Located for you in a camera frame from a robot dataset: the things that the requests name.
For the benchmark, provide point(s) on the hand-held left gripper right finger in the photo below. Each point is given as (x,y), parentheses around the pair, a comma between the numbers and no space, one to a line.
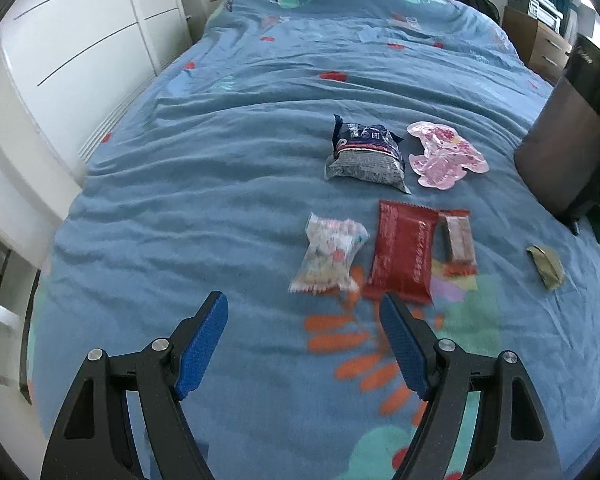
(402,345)

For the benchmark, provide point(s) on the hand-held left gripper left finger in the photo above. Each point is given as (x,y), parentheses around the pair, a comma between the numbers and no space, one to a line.
(202,345)

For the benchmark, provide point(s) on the red snack packet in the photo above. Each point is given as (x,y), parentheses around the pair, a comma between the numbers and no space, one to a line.
(400,250)

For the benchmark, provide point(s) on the small red clear snack bar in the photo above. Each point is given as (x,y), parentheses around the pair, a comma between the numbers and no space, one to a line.
(457,240)

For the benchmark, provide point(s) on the clear candy packet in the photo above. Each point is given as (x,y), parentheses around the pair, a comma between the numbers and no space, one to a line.
(325,255)

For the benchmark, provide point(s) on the small olive beige packet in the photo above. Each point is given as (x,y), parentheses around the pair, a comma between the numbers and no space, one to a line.
(545,267)

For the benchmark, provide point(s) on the dark blue snack bag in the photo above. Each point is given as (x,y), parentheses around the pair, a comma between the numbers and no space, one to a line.
(365,155)

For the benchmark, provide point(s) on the blue patterned bed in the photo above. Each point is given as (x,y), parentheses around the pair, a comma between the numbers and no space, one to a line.
(230,160)

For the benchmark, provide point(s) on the pink shaped candy packet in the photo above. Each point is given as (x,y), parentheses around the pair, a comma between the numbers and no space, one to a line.
(445,155)

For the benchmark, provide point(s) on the black and grey electric kettle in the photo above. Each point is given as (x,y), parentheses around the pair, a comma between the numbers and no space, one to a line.
(570,150)

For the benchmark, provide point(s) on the wooden dresser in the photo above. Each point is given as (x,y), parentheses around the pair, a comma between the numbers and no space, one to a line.
(530,45)

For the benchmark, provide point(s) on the white wardrobe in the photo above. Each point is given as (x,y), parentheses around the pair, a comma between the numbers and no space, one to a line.
(80,35)

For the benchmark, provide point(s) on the black backpack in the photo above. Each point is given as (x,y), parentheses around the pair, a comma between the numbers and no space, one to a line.
(480,7)

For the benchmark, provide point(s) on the white printer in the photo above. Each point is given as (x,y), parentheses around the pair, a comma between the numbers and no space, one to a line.
(535,5)

